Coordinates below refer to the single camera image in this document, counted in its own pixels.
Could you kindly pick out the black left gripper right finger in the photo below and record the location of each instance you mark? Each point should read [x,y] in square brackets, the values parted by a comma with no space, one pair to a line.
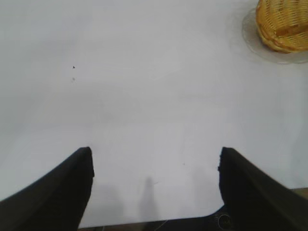
[260,202]

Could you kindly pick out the yellow woven plastic basket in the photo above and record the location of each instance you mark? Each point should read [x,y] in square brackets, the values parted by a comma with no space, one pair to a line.
[284,26]

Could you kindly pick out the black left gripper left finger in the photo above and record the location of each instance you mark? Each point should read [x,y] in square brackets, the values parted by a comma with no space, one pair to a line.
[48,197]

